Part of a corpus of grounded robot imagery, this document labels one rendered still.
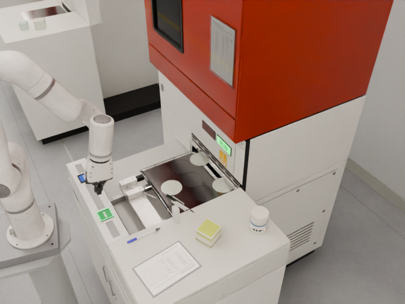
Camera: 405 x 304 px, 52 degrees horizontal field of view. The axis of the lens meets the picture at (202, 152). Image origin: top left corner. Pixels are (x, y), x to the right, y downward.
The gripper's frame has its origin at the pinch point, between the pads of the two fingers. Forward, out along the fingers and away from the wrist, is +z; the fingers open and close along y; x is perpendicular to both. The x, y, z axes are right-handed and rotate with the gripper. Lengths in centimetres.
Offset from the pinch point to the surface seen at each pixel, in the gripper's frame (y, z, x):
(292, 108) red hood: -76, -35, 15
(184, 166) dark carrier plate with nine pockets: -50, 12, -16
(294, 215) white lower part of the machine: -106, 35, 15
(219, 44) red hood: -42, -58, 3
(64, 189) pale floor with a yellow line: -23, 109, -129
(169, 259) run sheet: -15.9, 11.7, 33.6
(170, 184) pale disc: -38.2, 14.0, -7.8
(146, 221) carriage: -20.4, 19.8, 4.8
